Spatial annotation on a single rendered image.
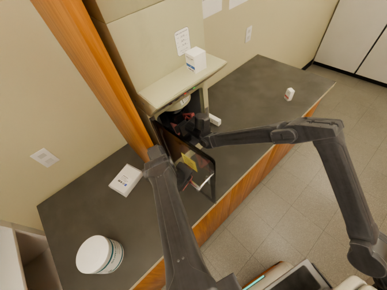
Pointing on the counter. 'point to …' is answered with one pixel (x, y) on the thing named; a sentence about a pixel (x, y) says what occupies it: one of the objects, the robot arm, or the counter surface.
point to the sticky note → (189, 161)
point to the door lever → (197, 184)
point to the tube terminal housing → (152, 49)
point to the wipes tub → (99, 255)
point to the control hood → (177, 84)
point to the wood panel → (95, 67)
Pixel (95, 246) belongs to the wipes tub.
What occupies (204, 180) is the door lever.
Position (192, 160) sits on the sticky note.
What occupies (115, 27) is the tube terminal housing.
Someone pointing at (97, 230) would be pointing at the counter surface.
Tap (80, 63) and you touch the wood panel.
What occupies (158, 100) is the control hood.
